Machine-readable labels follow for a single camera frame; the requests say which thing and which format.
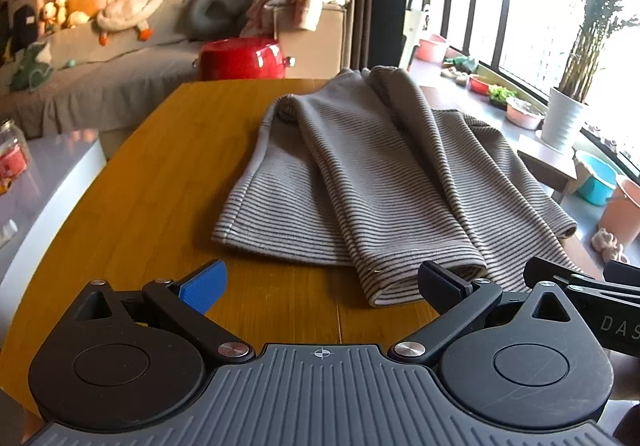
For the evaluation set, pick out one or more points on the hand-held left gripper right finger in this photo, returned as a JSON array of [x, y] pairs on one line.
[[440, 287]]

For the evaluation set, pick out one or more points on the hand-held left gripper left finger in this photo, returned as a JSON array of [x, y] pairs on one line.
[[205, 283]]

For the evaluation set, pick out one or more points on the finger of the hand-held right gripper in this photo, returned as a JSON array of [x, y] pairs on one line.
[[547, 271], [622, 272]]

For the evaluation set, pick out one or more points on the grey striped garment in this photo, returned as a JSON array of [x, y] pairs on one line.
[[375, 176]]

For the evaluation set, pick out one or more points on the pink soft toy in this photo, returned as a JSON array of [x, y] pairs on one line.
[[607, 243]]

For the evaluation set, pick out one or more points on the pink bucket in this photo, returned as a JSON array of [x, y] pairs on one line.
[[625, 211]]

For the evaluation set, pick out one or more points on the blue basin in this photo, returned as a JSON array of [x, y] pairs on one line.
[[597, 181]]

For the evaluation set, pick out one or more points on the white plant pot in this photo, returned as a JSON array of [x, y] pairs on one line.
[[562, 119]]

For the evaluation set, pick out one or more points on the pink steel bowl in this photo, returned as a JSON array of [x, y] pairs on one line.
[[524, 115]]

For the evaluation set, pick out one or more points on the green vegetable tray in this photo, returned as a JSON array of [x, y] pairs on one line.
[[501, 95]]

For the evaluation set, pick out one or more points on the red bowl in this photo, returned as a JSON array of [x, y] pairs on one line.
[[480, 86]]

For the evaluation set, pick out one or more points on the small beige shoes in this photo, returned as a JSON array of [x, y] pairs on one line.
[[452, 75]]

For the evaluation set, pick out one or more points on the green toy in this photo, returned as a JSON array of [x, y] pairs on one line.
[[460, 62]]

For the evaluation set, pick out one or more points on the grey sofa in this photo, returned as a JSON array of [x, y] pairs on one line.
[[125, 71]]

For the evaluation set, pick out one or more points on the red pot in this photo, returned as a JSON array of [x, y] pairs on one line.
[[240, 59]]

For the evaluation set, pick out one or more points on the glass jar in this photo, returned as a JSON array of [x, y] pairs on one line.
[[12, 161]]

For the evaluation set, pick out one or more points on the pink basin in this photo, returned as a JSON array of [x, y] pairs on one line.
[[431, 50]]

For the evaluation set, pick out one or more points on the cardboard box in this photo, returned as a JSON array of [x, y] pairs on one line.
[[322, 49]]

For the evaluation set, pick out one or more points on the grey neck pillow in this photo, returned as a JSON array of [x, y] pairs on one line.
[[216, 12]]

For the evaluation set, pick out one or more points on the green palm plant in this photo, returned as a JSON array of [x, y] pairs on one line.
[[595, 1]]

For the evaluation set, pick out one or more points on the green dinosaur plush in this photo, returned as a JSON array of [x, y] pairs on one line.
[[30, 69]]

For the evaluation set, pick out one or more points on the small beige plush toy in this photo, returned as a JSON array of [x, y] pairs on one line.
[[52, 11]]

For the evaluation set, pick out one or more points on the black plush toy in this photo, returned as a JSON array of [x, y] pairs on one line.
[[24, 29]]

